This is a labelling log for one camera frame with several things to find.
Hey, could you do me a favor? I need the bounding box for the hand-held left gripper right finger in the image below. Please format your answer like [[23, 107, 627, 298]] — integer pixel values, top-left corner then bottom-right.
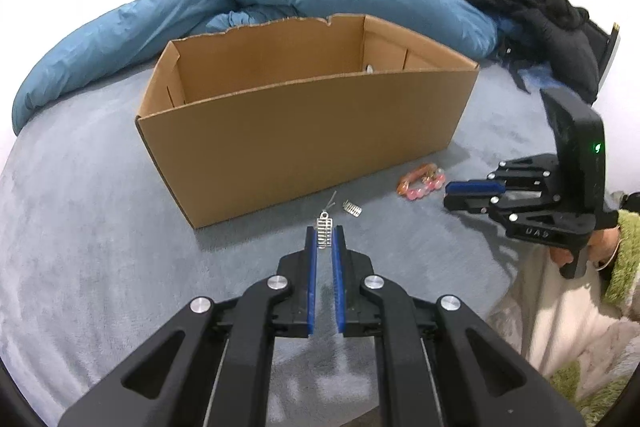
[[331, 223, 586, 427]]

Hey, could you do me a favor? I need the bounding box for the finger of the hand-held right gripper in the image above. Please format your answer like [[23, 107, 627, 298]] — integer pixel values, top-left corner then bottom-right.
[[445, 153, 561, 198], [443, 193, 556, 228]]

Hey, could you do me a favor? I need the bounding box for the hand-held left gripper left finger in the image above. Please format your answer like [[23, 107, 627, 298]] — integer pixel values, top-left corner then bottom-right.
[[57, 223, 319, 427]]

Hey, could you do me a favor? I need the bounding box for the orange pink bead bracelet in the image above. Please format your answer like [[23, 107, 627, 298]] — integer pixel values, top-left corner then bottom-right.
[[400, 162, 447, 202]]

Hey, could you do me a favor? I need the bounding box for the brown cardboard box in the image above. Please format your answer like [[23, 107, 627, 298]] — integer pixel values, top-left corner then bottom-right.
[[134, 13, 481, 230]]

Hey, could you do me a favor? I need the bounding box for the person's right forearm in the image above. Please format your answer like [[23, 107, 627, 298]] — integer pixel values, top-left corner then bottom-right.
[[602, 194, 640, 308]]

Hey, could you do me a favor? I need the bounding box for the person's right hand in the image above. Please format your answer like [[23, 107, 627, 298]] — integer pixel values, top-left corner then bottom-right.
[[547, 226, 624, 270]]

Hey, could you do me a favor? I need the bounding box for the cream green fleece robe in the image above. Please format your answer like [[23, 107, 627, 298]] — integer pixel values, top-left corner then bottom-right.
[[487, 292, 640, 415]]

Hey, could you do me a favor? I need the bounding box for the blue duvet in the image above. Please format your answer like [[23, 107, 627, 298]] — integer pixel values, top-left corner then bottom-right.
[[11, 0, 501, 136]]

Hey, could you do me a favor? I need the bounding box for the black strap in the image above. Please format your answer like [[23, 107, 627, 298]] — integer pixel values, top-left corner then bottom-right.
[[502, 52, 536, 95]]

